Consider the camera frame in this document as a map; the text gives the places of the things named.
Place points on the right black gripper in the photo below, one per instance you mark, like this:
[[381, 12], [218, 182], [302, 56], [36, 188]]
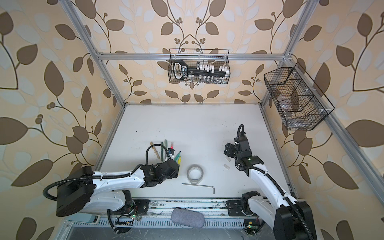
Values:
[[229, 148]]

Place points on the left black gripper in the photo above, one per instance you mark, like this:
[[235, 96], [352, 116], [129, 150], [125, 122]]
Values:
[[176, 173]]

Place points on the teal highlighter pen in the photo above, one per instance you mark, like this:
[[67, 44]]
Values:
[[177, 155]]

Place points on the brown fineliner pen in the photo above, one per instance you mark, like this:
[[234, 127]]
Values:
[[155, 150]]

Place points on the olive green fineliner pen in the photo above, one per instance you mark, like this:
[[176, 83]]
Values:
[[162, 152]]

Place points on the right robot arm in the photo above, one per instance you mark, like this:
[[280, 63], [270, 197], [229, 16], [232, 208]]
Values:
[[289, 218]]

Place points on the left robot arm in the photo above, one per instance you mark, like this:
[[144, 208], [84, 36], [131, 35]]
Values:
[[88, 191]]

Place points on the metal hex key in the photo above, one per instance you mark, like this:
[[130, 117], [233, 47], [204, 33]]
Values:
[[203, 186]]

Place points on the clear tape roll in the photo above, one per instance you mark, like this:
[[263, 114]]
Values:
[[195, 174]]

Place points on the grey fabric pouch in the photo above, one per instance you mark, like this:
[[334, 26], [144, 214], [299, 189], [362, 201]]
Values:
[[188, 218]]

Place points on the grey remote device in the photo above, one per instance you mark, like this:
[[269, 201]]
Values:
[[85, 218]]

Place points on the black socket holder tool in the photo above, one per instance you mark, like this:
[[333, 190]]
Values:
[[181, 70]]

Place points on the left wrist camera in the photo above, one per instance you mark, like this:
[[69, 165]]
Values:
[[171, 151]]

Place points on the right wire basket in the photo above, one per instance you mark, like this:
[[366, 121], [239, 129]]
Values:
[[301, 103]]

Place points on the wire basket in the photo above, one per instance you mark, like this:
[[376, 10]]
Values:
[[216, 57], [301, 103]]

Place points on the back wire basket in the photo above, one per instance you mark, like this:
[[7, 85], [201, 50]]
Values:
[[216, 57]]

